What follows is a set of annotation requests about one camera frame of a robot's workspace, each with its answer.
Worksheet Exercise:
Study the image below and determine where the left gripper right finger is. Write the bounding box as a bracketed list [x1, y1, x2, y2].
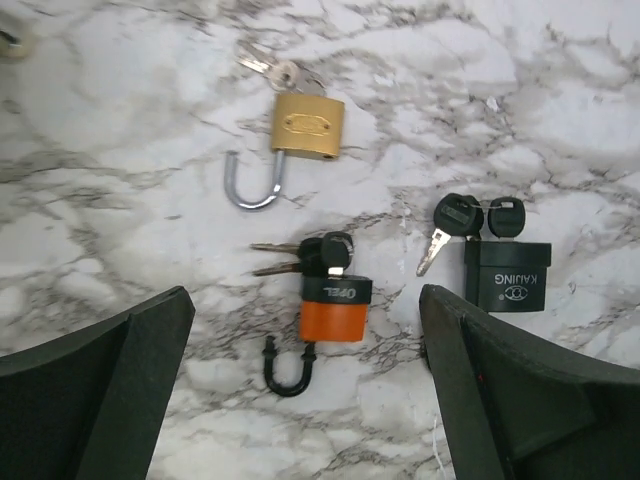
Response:
[419, 285, 639, 479]

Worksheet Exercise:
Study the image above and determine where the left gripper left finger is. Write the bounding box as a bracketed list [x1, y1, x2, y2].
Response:
[1, 286, 195, 479]

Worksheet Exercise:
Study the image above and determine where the black head key bunch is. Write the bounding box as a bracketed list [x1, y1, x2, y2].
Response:
[250, 231, 354, 277]
[416, 193, 526, 277]

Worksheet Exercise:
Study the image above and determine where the orange black padlock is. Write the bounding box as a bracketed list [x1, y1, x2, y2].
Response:
[262, 275, 373, 398]

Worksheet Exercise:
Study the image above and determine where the brass padlock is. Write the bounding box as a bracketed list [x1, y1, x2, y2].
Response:
[224, 93, 346, 211]

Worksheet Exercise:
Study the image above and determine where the silver small key bunch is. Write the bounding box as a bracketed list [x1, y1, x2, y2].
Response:
[236, 50, 326, 96]

